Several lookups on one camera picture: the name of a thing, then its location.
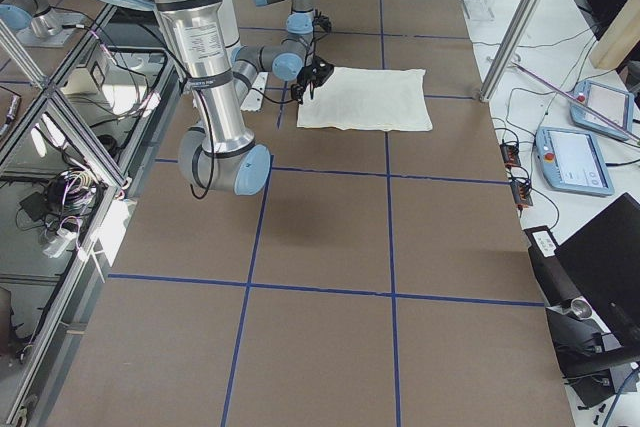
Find black laptop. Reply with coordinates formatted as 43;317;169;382
556;193;639;345

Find reacher grabber stick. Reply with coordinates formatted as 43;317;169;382
510;61;639;143

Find near blue teach pendant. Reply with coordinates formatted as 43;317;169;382
535;127;614;197

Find aluminium frame post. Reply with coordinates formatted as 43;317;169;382
479;0;541;102

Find black power adapter box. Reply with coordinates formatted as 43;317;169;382
524;226;580;308

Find cream long-sleeve Twinkle shirt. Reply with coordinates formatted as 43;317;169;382
297;67;433;132

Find white camera post with base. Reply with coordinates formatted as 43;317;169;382
174;0;260;121

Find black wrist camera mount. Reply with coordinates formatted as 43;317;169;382
313;15;332;33

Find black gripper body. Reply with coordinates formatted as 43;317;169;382
297;60;334;88

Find far blue teach pendant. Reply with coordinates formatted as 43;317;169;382
570;80;634;139

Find blue teach pendant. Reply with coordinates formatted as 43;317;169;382
535;127;614;197
570;80;634;139

